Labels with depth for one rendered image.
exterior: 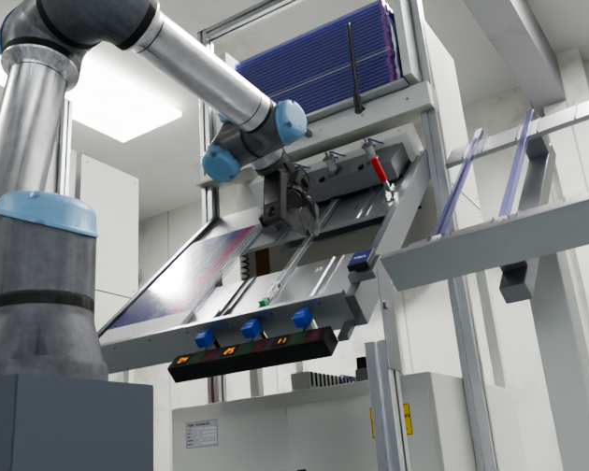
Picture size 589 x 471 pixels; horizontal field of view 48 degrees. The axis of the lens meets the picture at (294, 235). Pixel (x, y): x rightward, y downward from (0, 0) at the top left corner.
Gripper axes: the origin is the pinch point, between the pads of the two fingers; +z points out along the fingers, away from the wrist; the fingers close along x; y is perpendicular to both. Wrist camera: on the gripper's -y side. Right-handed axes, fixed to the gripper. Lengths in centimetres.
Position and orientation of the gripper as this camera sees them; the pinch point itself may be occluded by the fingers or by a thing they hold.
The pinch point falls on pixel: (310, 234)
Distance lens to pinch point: 151.2
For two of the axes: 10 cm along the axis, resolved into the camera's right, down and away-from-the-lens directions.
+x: -8.5, 2.4, 4.8
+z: 4.8, 7.2, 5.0
